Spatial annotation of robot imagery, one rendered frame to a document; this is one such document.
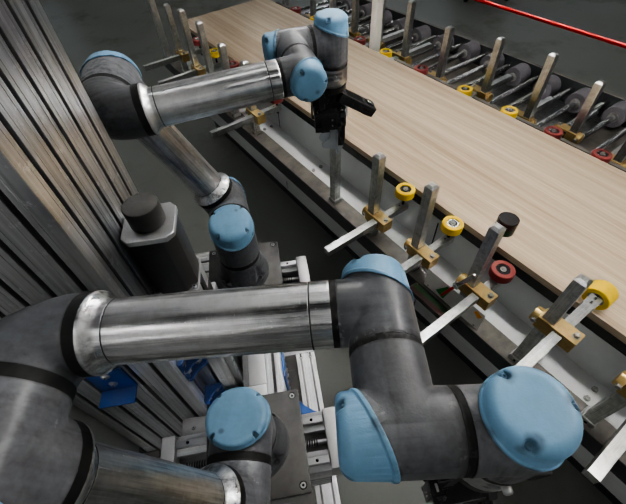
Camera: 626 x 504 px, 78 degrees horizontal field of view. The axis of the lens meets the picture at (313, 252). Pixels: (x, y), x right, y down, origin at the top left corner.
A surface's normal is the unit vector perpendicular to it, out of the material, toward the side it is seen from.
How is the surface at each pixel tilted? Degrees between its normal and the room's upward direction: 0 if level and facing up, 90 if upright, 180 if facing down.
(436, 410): 8
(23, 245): 90
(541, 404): 0
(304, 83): 90
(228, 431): 8
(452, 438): 24
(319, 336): 68
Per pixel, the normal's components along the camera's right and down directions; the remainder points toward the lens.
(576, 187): -0.04, -0.64
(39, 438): 0.95, -0.27
